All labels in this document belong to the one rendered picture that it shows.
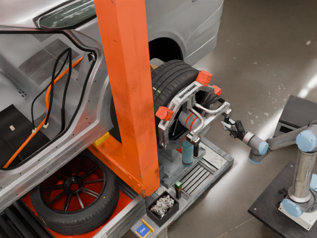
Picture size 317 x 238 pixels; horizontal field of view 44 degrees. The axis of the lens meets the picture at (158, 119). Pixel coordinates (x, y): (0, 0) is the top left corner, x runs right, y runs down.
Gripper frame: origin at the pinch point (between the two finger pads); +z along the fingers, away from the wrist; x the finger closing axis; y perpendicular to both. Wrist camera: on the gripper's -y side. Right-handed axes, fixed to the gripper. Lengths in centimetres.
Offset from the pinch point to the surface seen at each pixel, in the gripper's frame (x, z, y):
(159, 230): -83, -12, 38
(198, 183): -18, 6, 77
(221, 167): 7, 1, 75
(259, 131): 69, 3, 83
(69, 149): -96, 61, -4
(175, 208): -65, -12, 31
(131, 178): -76, 20, 12
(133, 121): -75, 9, -59
